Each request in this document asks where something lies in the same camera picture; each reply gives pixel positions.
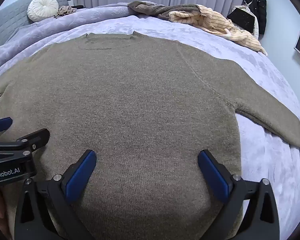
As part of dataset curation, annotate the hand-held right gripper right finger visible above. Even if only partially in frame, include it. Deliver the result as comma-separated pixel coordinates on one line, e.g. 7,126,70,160
197,149,280,240

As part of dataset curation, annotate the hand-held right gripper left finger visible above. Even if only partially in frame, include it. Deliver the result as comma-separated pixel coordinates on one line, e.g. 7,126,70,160
14,149,97,240

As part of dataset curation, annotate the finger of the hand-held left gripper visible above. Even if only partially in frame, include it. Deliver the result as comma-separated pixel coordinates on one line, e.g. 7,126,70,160
0,128,50,161
0,117,13,136

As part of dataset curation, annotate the olive knit sweater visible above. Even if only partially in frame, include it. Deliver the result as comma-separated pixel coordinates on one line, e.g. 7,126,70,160
0,31,300,240

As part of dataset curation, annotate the lavender plush blanket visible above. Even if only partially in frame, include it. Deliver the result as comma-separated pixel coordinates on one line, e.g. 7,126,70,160
0,2,300,240

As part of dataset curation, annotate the grey quilted headboard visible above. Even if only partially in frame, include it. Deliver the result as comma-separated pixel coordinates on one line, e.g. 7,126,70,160
0,0,70,50

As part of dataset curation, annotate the round white pleated pillow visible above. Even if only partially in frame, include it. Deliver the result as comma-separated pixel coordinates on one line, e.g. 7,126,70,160
27,0,59,22

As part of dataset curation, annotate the beige crumpled cloth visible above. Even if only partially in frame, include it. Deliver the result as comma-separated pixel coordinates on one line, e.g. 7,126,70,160
54,5,77,18

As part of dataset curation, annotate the cream striped fleece garment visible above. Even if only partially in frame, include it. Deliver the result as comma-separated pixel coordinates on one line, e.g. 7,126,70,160
169,4,268,56

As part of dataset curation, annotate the black speckled bag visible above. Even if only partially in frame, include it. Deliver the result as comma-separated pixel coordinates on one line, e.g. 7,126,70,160
227,5,256,33

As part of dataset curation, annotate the grey-brown fleece garment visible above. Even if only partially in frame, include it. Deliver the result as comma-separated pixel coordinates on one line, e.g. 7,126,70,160
128,1,202,22

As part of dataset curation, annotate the black hanging jacket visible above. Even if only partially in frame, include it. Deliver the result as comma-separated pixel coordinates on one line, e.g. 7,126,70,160
244,0,267,35

